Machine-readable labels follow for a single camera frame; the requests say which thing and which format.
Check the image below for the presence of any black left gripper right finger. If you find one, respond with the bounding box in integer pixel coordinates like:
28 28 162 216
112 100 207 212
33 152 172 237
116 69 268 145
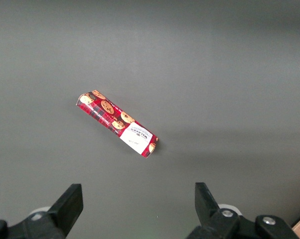
186 182 300 239

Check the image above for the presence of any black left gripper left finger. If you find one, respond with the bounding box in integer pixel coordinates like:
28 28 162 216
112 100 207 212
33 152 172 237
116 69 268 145
0 183 84 239

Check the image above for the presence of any red tartan cookie box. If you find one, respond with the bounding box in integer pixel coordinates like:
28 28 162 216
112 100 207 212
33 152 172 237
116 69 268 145
75 89 159 159

